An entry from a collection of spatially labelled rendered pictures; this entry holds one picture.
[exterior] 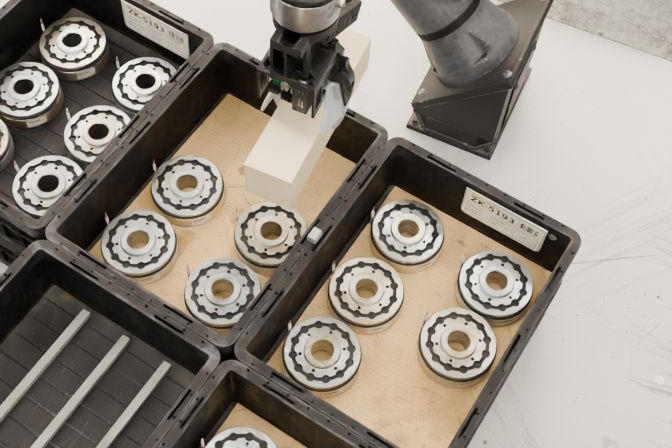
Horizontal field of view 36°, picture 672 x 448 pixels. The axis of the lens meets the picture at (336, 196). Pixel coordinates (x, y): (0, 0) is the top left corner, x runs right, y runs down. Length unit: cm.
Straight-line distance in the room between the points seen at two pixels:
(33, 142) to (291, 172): 52
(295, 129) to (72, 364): 44
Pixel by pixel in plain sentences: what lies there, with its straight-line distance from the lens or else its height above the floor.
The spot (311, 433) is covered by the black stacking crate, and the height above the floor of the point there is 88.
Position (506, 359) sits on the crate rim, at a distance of 134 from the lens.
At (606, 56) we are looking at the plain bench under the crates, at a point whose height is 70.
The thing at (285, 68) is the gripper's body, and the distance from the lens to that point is 113.
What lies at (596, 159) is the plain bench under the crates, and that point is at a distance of 179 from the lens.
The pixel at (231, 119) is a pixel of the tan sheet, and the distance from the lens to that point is 160.
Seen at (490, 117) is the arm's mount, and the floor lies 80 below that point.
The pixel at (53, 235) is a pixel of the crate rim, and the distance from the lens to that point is 141.
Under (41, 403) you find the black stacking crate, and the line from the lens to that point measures 142.
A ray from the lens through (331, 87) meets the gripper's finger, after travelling 122.
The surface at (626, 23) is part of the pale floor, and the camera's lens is 297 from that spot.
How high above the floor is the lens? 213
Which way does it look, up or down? 58 degrees down
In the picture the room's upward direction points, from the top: 5 degrees clockwise
